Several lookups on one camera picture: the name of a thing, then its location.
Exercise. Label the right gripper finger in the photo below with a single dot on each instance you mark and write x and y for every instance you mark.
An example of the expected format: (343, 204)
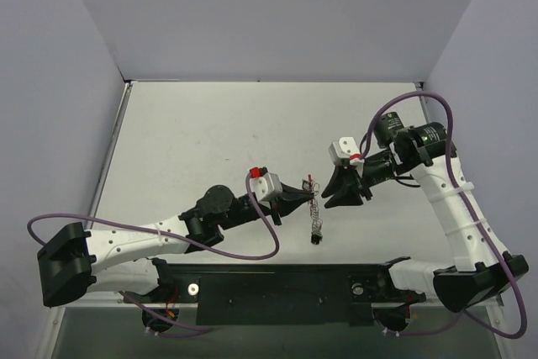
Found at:
(344, 196)
(339, 182)

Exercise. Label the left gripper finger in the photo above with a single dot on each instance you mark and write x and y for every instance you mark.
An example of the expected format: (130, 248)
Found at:
(286, 207)
(295, 195)

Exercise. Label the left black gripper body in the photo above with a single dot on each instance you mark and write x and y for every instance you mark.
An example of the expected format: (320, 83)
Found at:
(276, 207)

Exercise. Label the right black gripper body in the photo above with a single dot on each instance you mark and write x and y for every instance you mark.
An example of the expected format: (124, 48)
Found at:
(358, 178)

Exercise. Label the red handled metal key organizer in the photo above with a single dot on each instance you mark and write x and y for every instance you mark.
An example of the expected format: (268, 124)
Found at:
(316, 222)

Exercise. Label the black key tag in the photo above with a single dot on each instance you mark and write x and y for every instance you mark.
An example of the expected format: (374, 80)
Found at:
(316, 239)

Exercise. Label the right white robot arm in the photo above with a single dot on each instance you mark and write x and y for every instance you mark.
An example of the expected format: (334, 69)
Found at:
(482, 264)

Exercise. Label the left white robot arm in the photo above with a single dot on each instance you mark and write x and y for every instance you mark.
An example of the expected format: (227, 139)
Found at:
(126, 258)

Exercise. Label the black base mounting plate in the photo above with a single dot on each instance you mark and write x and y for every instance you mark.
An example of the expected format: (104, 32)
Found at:
(259, 294)

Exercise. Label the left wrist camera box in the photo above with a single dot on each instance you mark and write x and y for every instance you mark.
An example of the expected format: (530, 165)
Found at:
(265, 186)

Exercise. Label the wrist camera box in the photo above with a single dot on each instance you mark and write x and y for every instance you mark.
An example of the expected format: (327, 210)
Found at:
(345, 151)
(265, 186)

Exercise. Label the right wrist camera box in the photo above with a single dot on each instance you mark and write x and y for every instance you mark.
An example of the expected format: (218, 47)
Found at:
(345, 151)

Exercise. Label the aluminium rail frame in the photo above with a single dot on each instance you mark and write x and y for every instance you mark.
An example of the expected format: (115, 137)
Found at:
(127, 258)

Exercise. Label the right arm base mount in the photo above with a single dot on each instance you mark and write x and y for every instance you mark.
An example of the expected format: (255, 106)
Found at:
(374, 300)

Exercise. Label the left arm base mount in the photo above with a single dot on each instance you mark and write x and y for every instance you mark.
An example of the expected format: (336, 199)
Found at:
(162, 321)

